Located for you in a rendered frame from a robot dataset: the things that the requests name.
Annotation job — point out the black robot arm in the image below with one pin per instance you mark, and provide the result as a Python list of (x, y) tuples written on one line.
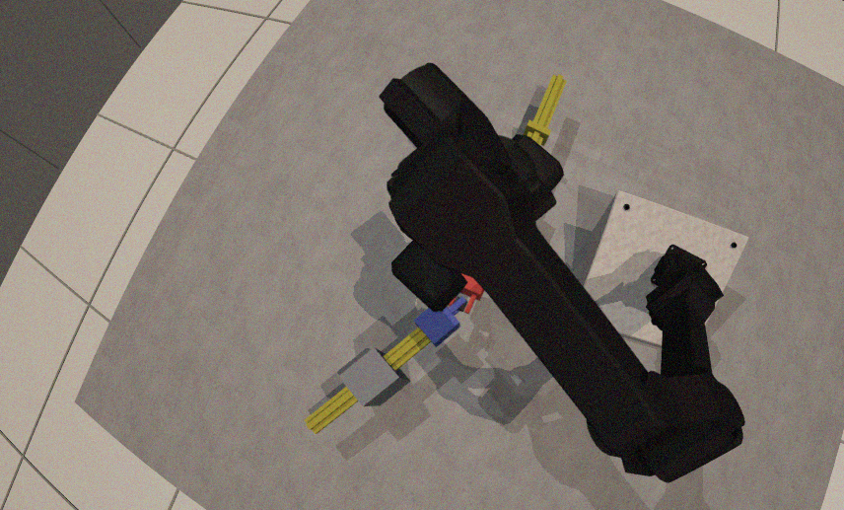
[(470, 199)]

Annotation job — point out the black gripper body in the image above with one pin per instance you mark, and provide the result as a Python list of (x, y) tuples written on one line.
[(437, 286)]

